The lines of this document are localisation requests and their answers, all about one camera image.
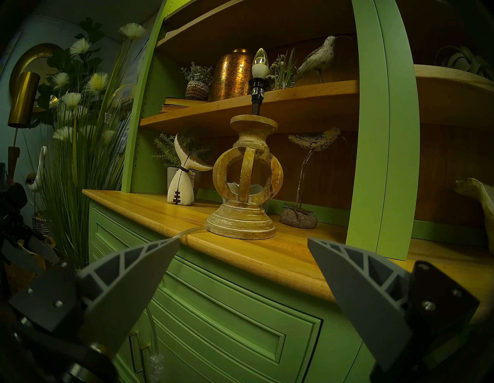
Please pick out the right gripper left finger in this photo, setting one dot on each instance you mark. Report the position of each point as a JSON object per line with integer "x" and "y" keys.
{"x": 115, "y": 293}

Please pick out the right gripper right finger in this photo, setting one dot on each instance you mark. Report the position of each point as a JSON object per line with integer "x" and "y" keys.
{"x": 366, "y": 301}

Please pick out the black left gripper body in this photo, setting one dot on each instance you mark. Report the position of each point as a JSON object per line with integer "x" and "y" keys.
{"x": 11, "y": 212}

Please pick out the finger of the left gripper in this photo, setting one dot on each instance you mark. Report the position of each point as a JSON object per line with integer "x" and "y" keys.
{"x": 42, "y": 250}
{"x": 17, "y": 256}

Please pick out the striped woven basket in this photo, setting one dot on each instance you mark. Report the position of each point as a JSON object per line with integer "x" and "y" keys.
{"x": 40, "y": 224}

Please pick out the white long-necked bird figurine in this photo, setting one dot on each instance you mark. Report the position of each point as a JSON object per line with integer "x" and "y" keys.
{"x": 36, "y": 170}

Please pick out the tall grass plant with flowers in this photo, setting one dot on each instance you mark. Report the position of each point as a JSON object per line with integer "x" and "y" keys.
{"x": 85, "y": 162}

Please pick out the brass cylinder lamp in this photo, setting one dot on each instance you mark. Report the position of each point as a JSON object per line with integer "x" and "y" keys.
{"x": 23, "y": 100}

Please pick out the green wooden shelf cabinet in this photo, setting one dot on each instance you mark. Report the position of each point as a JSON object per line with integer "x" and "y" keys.
{"x": 231, "y": 328}

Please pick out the white whale tail figurine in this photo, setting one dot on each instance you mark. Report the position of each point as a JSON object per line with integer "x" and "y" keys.
{"x": 180, "y": 189}

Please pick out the carved wooden table lamp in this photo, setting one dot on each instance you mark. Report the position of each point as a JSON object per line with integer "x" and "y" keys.
{"x": 243, "y": 220}

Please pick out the fern in grey pot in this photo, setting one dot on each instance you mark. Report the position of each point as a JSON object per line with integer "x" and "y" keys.
{"x": 170, "y": 148}

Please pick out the giant clam shell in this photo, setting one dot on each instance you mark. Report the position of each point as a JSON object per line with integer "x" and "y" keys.
{"x": 482, "y": 197}

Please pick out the long-legged brown bird figurine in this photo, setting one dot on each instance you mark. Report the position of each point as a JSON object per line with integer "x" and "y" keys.
{"x": 314, "y": 141}

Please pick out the small plant in woven pot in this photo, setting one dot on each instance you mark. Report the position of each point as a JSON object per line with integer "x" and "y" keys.
{"x": 197, "y": 90}

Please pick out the glass vase with white flowers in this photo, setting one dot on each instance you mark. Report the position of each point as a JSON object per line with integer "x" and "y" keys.
{"x": 283, "y": 75}

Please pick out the large copper vase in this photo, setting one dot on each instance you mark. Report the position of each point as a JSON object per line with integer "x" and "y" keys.
{"x": 229, "y": 77}

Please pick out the speckled bird figurine on stone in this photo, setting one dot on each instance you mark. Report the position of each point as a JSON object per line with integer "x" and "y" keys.
{"x": 318, "y": 58}

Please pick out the candle-shaped light bulb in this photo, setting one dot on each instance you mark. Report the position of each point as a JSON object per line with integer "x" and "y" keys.
{"x": 259, "y": 69}

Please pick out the pale air plant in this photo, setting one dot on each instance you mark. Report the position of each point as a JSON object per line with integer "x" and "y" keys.
{"x": 459, "y": 60}

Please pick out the gold arch frame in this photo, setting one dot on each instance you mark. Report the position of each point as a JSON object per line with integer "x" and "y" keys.
{"x": 32, "y": 52}

